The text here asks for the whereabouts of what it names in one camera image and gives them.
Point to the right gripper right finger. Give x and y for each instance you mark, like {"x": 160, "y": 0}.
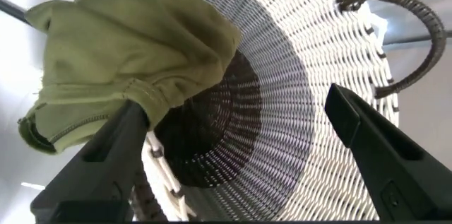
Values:
{"x": 399, "y": 167}

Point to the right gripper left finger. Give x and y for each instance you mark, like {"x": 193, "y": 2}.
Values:
{"x": 106, "y": 167}

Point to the white laundry basket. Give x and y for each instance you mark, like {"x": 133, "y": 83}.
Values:
{"x": 318, "y": 58}

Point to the green garment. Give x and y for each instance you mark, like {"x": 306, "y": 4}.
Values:
{"x": 123, "y": 40}

